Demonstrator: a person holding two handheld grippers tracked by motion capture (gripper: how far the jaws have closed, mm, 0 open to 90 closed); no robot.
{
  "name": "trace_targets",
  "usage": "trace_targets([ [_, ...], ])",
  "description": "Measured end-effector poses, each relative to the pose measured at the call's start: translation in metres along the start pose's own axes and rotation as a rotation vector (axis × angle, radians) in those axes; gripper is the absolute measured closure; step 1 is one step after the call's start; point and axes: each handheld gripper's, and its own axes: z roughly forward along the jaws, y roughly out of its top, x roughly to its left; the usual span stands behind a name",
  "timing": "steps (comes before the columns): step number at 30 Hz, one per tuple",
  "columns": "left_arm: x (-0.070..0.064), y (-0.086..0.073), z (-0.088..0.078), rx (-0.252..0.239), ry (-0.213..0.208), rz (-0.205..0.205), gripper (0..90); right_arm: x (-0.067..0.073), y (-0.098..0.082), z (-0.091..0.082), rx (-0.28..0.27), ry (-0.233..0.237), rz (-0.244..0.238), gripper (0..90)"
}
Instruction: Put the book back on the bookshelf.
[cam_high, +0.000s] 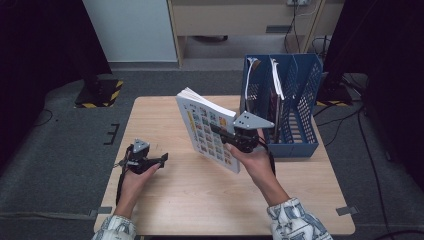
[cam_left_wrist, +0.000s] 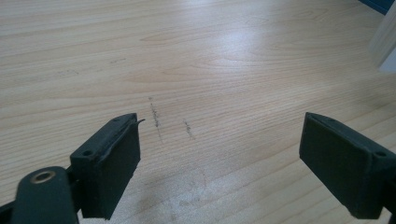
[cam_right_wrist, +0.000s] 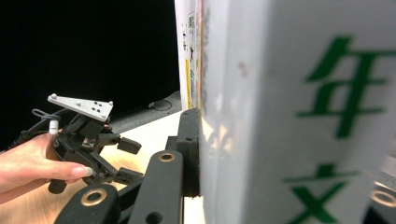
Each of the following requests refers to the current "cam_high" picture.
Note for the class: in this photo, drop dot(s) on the person's right hand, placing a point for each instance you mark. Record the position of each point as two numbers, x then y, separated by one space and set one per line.
261 170

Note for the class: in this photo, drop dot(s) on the blue plastic file rack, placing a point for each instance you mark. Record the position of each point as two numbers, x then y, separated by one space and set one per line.
300 150

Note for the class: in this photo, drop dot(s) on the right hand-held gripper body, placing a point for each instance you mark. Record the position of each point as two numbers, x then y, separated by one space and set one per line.
246 140

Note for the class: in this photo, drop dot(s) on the person's left hand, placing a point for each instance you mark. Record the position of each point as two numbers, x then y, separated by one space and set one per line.
133 193

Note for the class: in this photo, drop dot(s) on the black magazine with red print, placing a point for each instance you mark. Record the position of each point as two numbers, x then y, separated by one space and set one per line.
247 83

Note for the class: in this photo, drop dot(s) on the grey tape strip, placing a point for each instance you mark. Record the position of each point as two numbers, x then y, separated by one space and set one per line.
346 210
100 211

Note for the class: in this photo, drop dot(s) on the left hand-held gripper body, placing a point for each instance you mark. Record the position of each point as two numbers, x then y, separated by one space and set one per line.
138 161

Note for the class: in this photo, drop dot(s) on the white partition panel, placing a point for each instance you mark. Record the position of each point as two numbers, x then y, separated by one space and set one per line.
133 30

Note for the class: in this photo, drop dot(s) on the white magazine with picture grid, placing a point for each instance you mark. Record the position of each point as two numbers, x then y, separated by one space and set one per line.
203 133

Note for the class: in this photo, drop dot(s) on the beige wooden desk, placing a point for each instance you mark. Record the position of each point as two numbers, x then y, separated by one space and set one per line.
233 16

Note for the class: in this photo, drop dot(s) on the black curtain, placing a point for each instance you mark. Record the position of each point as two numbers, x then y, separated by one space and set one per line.
383 50
33 50

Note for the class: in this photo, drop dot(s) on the black striped stand base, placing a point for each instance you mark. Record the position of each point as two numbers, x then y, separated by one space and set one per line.
100 95
333 93

